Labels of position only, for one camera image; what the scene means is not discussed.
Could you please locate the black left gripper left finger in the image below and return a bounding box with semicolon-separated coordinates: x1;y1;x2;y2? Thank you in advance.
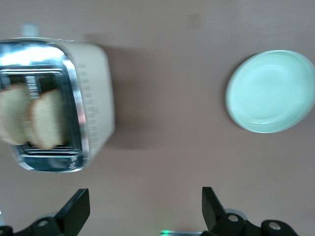
0;188;91;236

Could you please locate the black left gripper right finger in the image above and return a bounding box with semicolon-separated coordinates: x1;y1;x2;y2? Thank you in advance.
200;186;300;236

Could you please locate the toasted bread slice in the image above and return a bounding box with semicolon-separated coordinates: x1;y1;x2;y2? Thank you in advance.
29;88;66;150
0;85;32;146

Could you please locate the light green plate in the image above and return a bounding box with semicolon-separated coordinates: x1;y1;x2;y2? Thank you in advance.
224;50;315;134

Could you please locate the cream and chrome toaster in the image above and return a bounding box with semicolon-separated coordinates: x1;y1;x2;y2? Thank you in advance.
0;22;116;174

